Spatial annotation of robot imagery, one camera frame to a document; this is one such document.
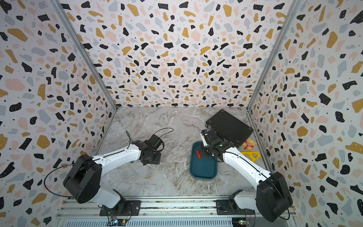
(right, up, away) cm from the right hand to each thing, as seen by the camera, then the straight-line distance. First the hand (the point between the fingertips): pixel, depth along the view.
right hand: (202, 150), depth 85 cm
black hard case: (+23, +13, +22) cm, 35 cm away
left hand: (-27, -7, +3) cm, 28 cm away
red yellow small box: (+34, +1, +13) cm, 36 cm away
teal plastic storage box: (+2, -12, +2) cm, 12 cm away
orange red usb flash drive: (-2, -4, +9) cm, 10 cm away
